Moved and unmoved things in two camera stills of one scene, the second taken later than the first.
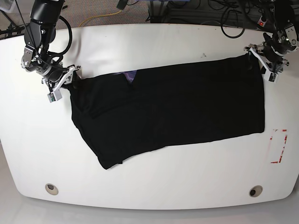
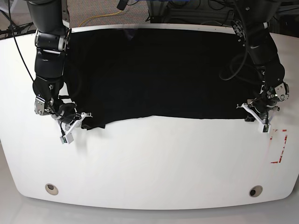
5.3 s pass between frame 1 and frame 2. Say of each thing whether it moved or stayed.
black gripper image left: moved
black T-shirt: moved
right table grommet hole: stayed
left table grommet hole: stayed
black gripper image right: moved
